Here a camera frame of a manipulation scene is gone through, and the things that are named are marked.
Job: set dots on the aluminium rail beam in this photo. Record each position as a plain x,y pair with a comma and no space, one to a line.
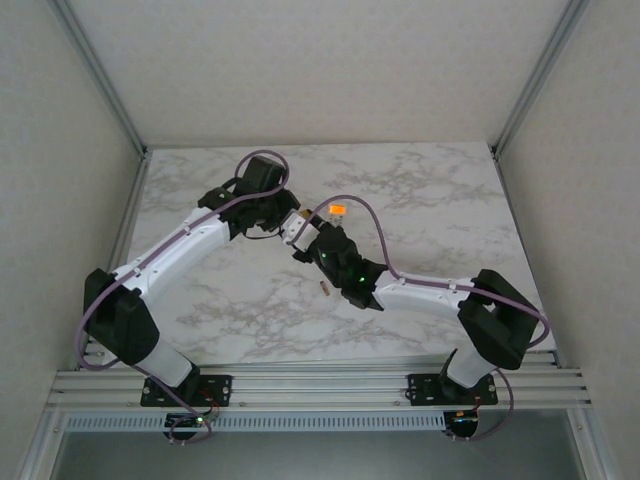
320,390

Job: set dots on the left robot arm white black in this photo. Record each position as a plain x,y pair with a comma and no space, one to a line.
170,255

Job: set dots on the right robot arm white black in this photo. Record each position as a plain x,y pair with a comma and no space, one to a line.
425,297

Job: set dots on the aluminium lower frame post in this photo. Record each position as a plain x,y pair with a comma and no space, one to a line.
590,450
45,450

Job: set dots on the aluminium frame post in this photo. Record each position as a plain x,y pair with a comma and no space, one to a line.
542,75
590,450
100,75
45,450

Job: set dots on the black copper AAA battery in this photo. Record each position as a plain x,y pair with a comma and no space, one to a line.
324,289

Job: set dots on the white remote control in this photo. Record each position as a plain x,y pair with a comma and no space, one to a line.
338,209

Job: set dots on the black controller board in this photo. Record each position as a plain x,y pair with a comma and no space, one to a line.
185,421
462,425

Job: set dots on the aluminium side rail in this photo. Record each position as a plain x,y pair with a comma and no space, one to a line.
120,250

